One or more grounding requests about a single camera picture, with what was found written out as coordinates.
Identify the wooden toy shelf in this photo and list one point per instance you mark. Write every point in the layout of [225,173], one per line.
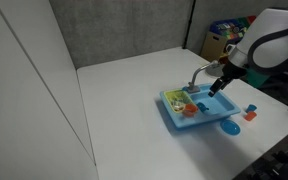
[212,43]

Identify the light blue toy sink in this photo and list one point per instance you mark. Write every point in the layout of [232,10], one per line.
[222,104]

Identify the black stand pole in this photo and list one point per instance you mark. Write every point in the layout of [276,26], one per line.
[188,25]

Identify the yellow-green toy dish rack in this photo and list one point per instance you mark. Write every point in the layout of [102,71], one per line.
[174,95]

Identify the small blue toy cup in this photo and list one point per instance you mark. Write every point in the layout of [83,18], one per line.
[251,108]

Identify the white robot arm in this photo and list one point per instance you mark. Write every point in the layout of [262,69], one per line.
[274,23]

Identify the small orange toy cup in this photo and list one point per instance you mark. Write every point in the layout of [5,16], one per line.
[250,116]

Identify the black equipment beside table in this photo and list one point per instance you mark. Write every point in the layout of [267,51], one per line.
[277,160]

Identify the grey metal mounting plate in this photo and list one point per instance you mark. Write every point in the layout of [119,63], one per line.
[214,70]

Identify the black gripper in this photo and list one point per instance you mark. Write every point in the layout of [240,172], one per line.
[234,70]

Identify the grey toy faucet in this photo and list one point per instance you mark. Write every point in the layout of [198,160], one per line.
[194,80]

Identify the blue toy plate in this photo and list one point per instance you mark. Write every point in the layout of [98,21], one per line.
[230,127]

